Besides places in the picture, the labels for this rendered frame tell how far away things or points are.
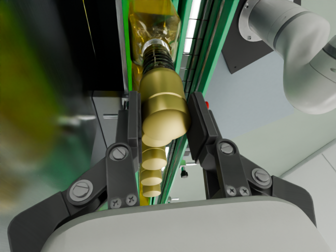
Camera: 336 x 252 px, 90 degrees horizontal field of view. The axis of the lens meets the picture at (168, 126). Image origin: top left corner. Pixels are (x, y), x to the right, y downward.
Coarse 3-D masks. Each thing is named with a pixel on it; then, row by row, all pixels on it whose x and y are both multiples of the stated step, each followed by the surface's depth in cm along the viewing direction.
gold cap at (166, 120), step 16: (144, 80) 13; (160, 80) 12; (176, 80) 12; (144, 96) 11; (160, 96) 11; (176, 96) 11; (144, 112) 11; (160, 112) 10; (176, 112) 10; (144, 128) 11; (160, 128) 11; (176, 128) 11
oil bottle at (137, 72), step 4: (132, 64) 22; (132, 68) 21; (136, 68) 21; (140, 68) 21; (132, 72) 21; (136, 72) 21; (140, 72) 21; (132, 76) 21; (136, 76) 21; (140, 76) 21; (132, 80) 22; (136, 80) 21; (132, 84) 22; (136, 84) 21; (132, 88) 23; (136, 88) 21
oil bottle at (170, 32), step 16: (144, 0) 20; (160, 0) 20; (128, 16) 17; (144, 16) 17; (160, 16) 17; (176, 16) 18; (128, 32) 18; (144, 32) 16; (160, 32) 16; (176, 32) 17; (176, 48) 18
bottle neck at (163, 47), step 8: (152, 40) 16; (160, 40) 16; (144, 48) 16; (152, 48) 15; (160, 48) 15; (168, 48) 17; (144, 56) 15; (152, 56) 14; (160, 56) 14; (168, 56) 15; (144, 64) 15; (152, 64) 14; (160, 64) 14; (168, 64) 14; (144, 72) 14
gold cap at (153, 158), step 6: (144, 144) 22; (144, 150) 22; (150, 150) 22; (156, 150) 22; (162, 150) 22; (144, 156) 21; (150, 156) 21; (156, 156) 21; (162, 156) 21; (144, 162) 21; (150, 162) 22; (156, 162) 22; (162, 162) 22; (150, 168) 23; (156, 168) 23
